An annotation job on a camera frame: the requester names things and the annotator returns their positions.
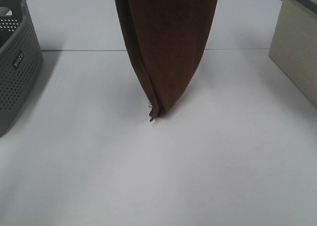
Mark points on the grey perforated plastic basket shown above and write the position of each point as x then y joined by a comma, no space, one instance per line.
21,60

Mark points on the beige storage box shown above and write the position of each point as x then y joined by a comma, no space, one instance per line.
294,45

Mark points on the brown towel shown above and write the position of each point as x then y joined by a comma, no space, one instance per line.
165,41

